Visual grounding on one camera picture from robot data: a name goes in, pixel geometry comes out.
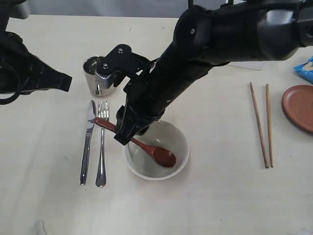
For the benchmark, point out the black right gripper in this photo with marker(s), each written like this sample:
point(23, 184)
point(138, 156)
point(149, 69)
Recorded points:
point(149, 95)

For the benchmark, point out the silver metal cup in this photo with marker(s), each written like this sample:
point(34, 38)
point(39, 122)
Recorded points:
point(94, 84)

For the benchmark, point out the blue chips snack bag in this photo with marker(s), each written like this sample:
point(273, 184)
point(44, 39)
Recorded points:
point(305, 70)

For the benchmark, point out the brown wooden spoon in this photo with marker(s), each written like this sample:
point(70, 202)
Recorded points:
point(160, 155)

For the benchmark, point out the speckled white bowl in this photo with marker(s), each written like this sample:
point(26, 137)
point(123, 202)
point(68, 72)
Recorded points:
point(163, 134)

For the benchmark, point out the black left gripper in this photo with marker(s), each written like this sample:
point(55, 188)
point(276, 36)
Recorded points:
point(22, 69)

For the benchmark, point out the silver table knife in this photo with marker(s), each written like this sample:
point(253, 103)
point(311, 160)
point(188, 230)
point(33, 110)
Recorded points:
point(86, 150)

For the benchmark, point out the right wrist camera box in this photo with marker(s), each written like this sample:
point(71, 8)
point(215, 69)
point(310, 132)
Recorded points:
point(115, 66)

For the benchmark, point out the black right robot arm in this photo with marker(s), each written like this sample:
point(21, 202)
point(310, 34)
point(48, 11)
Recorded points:
point(255, 30)

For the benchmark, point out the wooden chopstick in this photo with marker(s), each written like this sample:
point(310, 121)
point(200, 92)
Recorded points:
point(259, 126)
point(269, 124)

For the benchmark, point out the brown round plate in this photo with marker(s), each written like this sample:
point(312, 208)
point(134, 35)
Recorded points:
point(297, 105)

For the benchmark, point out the white perforated plastic basket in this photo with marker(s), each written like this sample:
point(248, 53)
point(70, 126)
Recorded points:
point(255, 65)

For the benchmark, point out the silver metal fork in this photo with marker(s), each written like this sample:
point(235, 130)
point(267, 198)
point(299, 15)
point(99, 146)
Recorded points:
point(103, 112)

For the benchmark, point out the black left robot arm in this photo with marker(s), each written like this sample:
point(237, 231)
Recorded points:
point(6, 12)

